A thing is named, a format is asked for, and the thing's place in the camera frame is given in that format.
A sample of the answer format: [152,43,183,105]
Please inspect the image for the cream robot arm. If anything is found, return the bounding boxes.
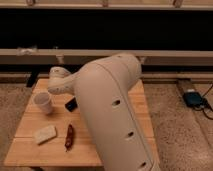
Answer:
[48,53,161,171]

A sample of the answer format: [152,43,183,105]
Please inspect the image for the black rectangular box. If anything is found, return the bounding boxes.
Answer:
[65,98,78,112]

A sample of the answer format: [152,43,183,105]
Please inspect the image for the dried red chili pepper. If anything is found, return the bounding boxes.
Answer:
[65,125,75,151]

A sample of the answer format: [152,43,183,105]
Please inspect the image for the white paper cup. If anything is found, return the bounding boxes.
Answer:
[33,92,53,114]

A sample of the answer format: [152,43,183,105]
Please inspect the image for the white sponge block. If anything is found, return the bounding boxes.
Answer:
[34,125,57,145]

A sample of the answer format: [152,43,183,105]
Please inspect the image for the wooden table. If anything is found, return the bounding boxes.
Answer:
[3,78,160,168]

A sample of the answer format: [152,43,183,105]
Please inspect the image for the blue power adapter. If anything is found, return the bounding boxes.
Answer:
[183,90,203,107]

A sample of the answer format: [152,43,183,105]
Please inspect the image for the black cable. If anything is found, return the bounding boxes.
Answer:
[198,83,213,120]

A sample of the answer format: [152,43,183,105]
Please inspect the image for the wooden rail beam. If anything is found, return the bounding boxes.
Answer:
[0,48,213,66]

